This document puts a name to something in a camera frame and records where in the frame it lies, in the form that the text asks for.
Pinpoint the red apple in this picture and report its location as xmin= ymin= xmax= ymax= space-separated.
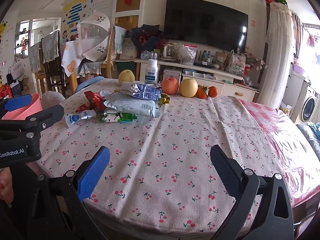
xmin=160 ymin=76 xmax=179 ymax=95

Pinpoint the large yellow pear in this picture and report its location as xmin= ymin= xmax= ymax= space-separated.
xmin=179 ymin=78 xmax=199 ymax=98

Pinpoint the silver metal box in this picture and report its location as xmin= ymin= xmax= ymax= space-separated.
xmin=164 ymin=69 xmax=182 ymax=81

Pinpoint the black flat television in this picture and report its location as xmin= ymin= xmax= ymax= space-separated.
xmin=163 ymin=0 xmax=249 ymax=53

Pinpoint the brown wooden chair lace cover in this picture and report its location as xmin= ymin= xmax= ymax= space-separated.
xmin=29 ymin=42 xmax=47 ymax=93

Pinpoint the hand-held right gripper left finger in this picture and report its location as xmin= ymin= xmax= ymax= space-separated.
xmin=27 ymin=146 xmax=112 ymax=240

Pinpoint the red snack wrapper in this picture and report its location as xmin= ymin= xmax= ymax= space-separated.
xmin=75 ymin=91 xmax=113 ymax=113

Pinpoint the green white wrapper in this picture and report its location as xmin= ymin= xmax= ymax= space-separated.
xmin=99 ymin=112 xmax=138 ymax=123

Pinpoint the person's left hand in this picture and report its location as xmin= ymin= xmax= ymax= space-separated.
xmin=0 ymin=167 xmax=14 ymax=208

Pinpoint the glass kettle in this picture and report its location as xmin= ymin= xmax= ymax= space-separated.
xmin=162 ymin=44 xmax=175 ymax=59

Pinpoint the blue plastic stool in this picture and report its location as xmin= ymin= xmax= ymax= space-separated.
xmin=75 ymin=76 xmax=105 ymax=93

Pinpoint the white lace curtain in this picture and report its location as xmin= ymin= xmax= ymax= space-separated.
xmin=265 ymin=2 xmax=294 ymax=105

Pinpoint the white orange print tablecloth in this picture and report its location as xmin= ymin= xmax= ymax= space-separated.
xmin=61 ymin=41 xmax=85 ymax=77

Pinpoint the white blue yogurt pouch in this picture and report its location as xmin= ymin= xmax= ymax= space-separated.
xmin=65 ymin=109 xmax=97 ymax=128

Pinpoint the pink plaid table cover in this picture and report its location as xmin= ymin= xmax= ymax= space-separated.
xmin=237 ymin=98 xmax=320 ymax=208

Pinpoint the blue white flattened carton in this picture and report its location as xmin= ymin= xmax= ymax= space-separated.
xmin=120 ymin=81 xmax=163 ymax=101

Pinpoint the white bottle blue label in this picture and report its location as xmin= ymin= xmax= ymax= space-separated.
xmin=144 ymin=59 xmax=159 ymax=85

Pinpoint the white shopping bag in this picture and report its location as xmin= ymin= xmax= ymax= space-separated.
xmin=9 ymin=61 xmax=27 ymax=79

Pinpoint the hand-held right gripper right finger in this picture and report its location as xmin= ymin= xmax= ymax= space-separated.
xmin=209 ymin=144 xmax=294 ymax=240

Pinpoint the blue yellow wall sticker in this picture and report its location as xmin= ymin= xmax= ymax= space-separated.
xmin=62 ymin=1 xmax=84 ymax=24

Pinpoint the dark blue flower bouquet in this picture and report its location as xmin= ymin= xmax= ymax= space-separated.
xmin=127 ymin=24 xmax=163 ymax=52

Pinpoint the dark wooden chair lace cover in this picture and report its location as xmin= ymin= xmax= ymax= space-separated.
xmin=41 ymin=30 xmax=66 ymax=98

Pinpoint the red gift box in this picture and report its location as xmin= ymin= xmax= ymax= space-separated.
xmin=0 ymin=85 xmax=12 ymax=99

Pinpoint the clear plastic bag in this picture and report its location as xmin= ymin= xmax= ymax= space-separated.
xmin=177 ymin=44 xmax=197 ymax=64

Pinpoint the pink plastic bucket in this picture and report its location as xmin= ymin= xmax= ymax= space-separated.
xmin=1 ymin=93 xmax=43 ymax=120

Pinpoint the white mesh food cover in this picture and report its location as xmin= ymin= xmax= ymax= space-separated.
xmin=76 ymin=10 xmax=112 ymax=62

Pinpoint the orange with green leaf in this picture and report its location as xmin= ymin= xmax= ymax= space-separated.
xmin=195 ymin=85 xmax=208 ymax=99

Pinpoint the silver printed snack packet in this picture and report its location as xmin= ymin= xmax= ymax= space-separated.
xmin=103 ymin=95 xmax=160 ymax=118

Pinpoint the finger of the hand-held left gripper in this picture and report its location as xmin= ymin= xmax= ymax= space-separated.
xmin=0 ymin=104 xmax=65 ymax=139
xmin=0 ymin=94 xmax=33 ymax=113

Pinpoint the small yellow pear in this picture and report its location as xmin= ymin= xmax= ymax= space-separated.
xmin=118 ymin=69 xmax=135 ymax=83

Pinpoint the white television cabinet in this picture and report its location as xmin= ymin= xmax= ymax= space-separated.
xmin=115 ymin=57 xmax=260 ymax=103

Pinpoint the printed plastic bag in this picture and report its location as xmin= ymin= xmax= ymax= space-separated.
xmin=226 ymin=50 xmax=247 ymax=74

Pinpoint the light wooden chair blue cover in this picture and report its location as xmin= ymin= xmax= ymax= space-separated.
xmin=100 ymin=26 xmax=127 ymax=79

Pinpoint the white washing machine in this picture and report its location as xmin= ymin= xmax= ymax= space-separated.
xmin=299 ymin=80 xmax=320 ymax=123

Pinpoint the navy shopping bag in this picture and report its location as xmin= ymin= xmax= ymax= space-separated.
xmin=6 ymin=79 xmax=24 ymax=97

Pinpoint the grey plastic stool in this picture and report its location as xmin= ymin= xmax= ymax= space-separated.
xmin=41 ymin=91 xmax=66 ymax=110

